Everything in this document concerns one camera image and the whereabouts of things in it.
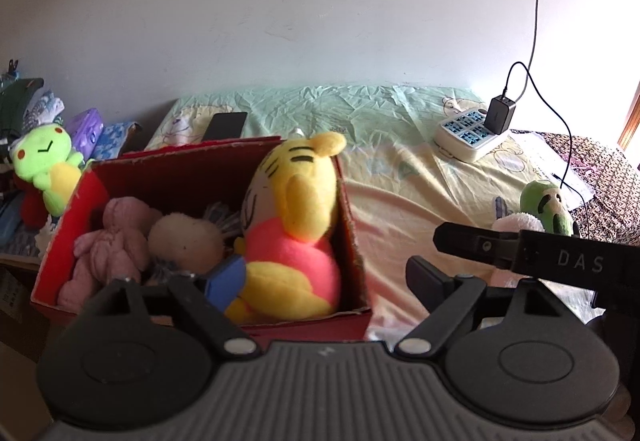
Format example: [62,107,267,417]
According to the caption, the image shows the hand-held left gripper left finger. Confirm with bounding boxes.
[75,256,262,363]

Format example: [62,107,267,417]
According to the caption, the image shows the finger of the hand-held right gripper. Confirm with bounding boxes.
[433,221,524,268]

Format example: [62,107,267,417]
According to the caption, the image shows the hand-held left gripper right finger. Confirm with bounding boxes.
[394,256,588,363]

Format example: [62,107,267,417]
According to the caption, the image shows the white rabbit plush toy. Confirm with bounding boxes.
[490,197,545,289]

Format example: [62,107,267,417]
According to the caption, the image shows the green pea plush toy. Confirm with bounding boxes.
[519,179,575,238]

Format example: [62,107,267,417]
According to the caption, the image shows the yellow tiger plush toy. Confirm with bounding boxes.
[224,131,349,322]

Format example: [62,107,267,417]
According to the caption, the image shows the pink plush toy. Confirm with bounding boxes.
[57,197,163,311]

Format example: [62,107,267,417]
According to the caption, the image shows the red cardboard box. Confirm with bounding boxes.
[31,136,374,343]

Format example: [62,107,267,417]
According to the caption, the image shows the beige plush doll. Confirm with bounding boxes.
[147,202,246,283]

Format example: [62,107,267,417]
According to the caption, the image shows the brown floral blanket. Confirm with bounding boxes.
[509,130,640,249]

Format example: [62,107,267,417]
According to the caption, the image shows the white power strip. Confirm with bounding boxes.
[433,107,512,164]

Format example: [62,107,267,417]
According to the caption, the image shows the white paper booklet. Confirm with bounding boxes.
[509,132,597,199]

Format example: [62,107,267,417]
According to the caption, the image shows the black charger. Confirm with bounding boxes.
[487,96,519,138]

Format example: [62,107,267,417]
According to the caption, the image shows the black phone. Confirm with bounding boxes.
[201,111,249,142]

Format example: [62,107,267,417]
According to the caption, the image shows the blue patterned cloth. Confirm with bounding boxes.
[92,121,144,162]

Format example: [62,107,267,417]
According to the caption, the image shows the purple box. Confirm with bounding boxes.
[66,108,104,160]

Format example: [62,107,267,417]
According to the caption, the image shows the red plush toy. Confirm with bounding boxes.
[14,173,53,228]

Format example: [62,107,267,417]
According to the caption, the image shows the green frog plush toy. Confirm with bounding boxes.
[10,123,85,218]

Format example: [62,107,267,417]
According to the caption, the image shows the white patterned cloth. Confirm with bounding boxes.
[24,90,66,128]

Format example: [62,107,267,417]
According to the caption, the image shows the dark green bag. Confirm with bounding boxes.
[0,77,45,138]

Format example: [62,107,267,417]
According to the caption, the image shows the black cable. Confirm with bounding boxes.
[501,61,593,242]

